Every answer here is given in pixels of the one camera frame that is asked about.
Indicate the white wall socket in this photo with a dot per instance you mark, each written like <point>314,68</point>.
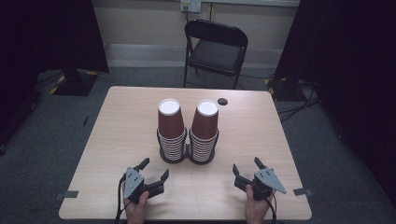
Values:
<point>194,5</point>

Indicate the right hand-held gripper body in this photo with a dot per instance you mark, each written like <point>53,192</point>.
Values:
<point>267,180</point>

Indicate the person's right hand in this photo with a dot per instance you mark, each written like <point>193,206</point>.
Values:
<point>257,211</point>

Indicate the grey tape strip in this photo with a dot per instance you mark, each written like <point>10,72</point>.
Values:
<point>302,191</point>
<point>67,194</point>

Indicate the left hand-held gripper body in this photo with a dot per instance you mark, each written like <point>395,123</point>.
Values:
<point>134,183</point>

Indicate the person's left hand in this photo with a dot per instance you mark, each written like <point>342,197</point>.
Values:
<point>135,213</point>

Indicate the black stand base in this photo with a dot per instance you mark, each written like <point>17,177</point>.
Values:
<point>281,90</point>
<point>74,84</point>

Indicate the dark curtain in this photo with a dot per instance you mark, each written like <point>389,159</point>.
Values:
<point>348,62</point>
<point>46,37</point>

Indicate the black round table cap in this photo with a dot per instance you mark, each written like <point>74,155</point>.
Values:
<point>222,101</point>

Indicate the black folding chair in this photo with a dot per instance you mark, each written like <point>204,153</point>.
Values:
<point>214,54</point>

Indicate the stack of brown paper cups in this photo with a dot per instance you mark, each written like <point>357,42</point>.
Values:
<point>204,124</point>
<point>170,124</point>

